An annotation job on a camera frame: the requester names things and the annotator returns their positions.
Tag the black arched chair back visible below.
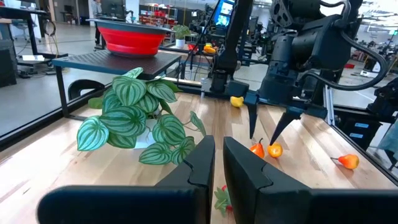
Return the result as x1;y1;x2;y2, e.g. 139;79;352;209
67;79;106;101

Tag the small orange toy pear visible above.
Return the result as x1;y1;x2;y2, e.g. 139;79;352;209
267;142;284;159
330;154;361;170
249;138;266;159

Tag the red collapsible colander bowl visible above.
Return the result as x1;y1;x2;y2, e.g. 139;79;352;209
86;18;175;58

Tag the yellow toy lemon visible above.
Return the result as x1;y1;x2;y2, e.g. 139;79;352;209
229;95;245;108

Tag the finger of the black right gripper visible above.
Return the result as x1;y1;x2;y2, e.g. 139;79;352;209
247;103;259;140
269;110;302;146

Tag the distant potted plant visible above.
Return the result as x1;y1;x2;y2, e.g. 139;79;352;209
172;24;191;49

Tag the red toy strawberry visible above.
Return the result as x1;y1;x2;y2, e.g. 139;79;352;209
213;185;234;217

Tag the black desk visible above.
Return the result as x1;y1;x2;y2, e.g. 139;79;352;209
0;6;68;60

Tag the person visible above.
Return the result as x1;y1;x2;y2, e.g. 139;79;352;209
91;0;103;19

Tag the black perforated metal shelf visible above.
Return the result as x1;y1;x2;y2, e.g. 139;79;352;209
52;49;182;121

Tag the black computer tower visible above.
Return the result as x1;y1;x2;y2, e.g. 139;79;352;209
0;40;18;88

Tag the black monitor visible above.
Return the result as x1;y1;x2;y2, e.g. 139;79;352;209
101;0;127;18

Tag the artificial striped green plant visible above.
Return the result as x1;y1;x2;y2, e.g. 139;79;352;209
76;67;207;166

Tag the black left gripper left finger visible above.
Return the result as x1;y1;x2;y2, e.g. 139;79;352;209
36;135;215;224

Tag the rack with red bins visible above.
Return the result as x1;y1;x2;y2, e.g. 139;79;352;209
139;4;178;29

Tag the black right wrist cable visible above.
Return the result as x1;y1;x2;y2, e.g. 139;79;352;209
298;0;389;93

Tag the blue television screen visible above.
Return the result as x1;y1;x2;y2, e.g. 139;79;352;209
214;0;236;27

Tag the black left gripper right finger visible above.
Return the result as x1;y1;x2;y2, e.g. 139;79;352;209
223;136;398;224

